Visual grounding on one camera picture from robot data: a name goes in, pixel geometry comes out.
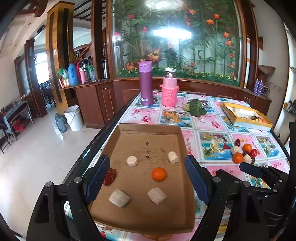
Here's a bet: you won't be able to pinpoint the pink knitted sleeve bottle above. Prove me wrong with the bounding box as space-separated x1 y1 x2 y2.
160 68 179 108

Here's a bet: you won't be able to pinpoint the wooden cabinet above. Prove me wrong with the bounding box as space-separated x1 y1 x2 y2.
63 77 140 129

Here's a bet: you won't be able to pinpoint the yellow gift box tray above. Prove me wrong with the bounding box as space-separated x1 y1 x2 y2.
222 102 273 131

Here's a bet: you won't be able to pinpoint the purple thermos bottle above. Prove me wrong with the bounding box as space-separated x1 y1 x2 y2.
139 61 153 106

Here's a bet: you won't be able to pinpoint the grey kettle on floor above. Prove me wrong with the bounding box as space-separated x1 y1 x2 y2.
55 113 67 133

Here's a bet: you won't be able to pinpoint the glass floral partition screen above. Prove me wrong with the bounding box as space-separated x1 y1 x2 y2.
109 1 243 86

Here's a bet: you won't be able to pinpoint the mandarin orange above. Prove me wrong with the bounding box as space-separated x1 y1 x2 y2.
242 144 252 153
232 152 244 164
152 167 168 182

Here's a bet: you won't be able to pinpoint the small red date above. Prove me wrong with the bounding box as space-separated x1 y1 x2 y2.
234 139 241 147

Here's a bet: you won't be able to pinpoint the red tomato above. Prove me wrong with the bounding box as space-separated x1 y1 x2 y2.
249 149 258 158

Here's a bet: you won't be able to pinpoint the mandarin orange centre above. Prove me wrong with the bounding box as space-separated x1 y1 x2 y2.
242 144 252 153

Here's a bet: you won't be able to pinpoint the mandarin orange far right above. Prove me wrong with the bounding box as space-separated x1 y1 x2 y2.
152 167 168 182

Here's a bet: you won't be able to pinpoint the large red jujube date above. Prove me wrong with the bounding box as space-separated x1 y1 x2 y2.
103 168 116 186

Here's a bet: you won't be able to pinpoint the purple cans on cabinet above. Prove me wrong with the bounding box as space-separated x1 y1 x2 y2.
253 79 263 96

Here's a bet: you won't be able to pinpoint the white plastic bucket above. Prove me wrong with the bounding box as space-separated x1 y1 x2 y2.
64 105 84 132

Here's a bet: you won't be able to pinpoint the green leafy vegetable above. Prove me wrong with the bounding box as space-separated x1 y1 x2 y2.
184 99 207 117

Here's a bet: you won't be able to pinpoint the mandarin orange front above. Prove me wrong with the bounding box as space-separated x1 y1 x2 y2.
232 152 244 164

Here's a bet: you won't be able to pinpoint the blue plastic jug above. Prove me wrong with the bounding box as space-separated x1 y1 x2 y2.
68 63 79 86

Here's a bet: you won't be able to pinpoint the brown cardboard tray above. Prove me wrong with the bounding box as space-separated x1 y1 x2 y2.
89 123 195 235

